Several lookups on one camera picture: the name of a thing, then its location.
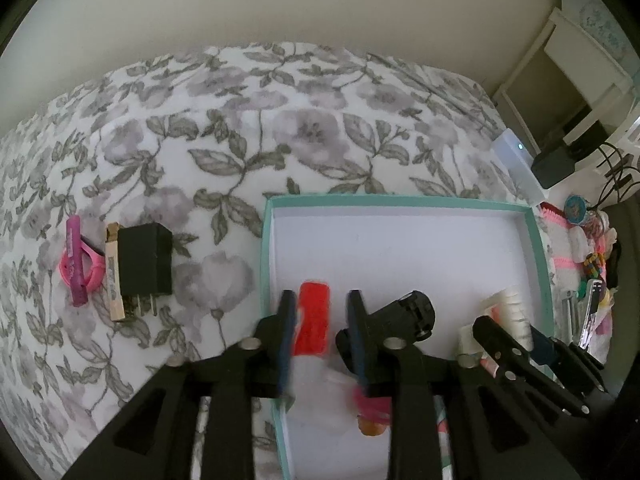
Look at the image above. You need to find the red glue stick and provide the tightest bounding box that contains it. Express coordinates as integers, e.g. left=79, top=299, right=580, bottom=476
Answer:
left=292, top=281, right=351, bottom=401

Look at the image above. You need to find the floral grey white blanket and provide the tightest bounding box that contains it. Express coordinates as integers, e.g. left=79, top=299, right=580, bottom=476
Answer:
left=0, top=42, right=503, bottom=480

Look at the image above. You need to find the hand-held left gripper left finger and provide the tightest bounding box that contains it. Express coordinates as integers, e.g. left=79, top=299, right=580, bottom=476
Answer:
left=65, top=289, right=297, bottom=480

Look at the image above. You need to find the white device with light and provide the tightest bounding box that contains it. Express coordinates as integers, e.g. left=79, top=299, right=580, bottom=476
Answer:
left=491, top=129, right=546, bottom=208

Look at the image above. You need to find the black box device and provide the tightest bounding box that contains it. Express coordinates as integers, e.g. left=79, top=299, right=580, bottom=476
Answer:
left=531, top=142, right=576, bottom=188

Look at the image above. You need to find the black cable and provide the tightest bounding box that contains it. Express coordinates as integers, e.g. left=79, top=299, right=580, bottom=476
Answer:
left=595, top=142, right=640, bottom=206

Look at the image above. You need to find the pink toy dog figure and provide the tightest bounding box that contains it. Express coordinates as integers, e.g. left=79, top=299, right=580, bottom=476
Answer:
left=352, top=385, right=396, bottom=438

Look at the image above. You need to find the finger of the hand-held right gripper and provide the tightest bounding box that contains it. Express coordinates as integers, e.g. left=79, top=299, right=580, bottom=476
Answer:
left=472, top=316, right=594, bottom=417
left=530, top=325, right=609, bottom=396

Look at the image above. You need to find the white shelf unit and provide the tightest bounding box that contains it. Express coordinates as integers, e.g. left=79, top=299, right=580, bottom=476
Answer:
left=492, top=7, right=636, bottom=146

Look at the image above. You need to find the round teal badge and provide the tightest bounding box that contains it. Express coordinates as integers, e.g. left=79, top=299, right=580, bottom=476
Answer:
left=564, top=196, right=588, bottom=223

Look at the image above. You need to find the black toy car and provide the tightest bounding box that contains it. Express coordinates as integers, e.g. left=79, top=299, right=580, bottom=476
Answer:
left=336, top=290, right=436, bottom=361

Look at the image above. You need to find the white ribbed plastic clip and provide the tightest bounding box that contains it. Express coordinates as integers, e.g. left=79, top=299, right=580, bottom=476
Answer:
left=457, top=287, right=533, bottom=361

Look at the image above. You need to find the white and pink knitted mat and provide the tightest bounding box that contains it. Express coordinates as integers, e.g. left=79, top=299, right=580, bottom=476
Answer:
left=540, top=202, right=621, bottom=356

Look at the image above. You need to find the black power adapter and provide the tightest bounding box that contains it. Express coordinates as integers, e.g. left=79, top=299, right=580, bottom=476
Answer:
left=117, top=222, right=173, bottom=318

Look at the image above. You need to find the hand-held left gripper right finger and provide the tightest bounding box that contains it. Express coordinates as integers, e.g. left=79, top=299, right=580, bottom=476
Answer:
left=336, top=290, right=583, bottom=480

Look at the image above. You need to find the teal rimmed white tray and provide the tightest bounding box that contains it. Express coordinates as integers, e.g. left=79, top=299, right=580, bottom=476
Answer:
left=260, top=192, right=556, bottom=480

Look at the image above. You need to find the pink smartwatch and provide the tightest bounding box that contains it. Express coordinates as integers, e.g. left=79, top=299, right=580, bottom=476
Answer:
left=60, top=239, right=107, bottom=292

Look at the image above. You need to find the purple tube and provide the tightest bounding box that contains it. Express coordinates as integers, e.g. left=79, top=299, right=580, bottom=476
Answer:
left=66, top=215, right=90, bottom=307

